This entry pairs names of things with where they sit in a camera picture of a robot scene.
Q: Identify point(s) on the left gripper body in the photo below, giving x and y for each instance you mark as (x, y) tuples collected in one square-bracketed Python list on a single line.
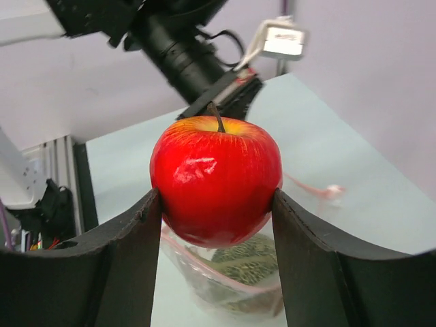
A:
[(170, 34)]

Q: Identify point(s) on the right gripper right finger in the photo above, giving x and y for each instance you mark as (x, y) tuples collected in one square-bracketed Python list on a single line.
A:
[(331, 278)]

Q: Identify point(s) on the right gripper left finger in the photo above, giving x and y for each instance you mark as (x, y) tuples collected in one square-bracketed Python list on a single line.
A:
[(104, 277)]

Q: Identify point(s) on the green toy melon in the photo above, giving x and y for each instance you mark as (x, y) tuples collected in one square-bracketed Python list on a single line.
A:
[(250, 263)]

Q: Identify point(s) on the clear pink-dotted zip bag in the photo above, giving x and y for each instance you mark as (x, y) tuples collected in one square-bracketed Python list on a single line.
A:
[(183, 256)]

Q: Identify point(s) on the red toy apple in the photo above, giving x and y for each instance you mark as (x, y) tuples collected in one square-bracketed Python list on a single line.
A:
[(216, 177)]

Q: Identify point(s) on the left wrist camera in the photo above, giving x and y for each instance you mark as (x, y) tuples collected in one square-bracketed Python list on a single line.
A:
[(277, 38)]

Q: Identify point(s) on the aluminium frame rail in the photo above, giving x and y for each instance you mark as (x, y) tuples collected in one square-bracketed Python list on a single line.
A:
[(56, 160)]

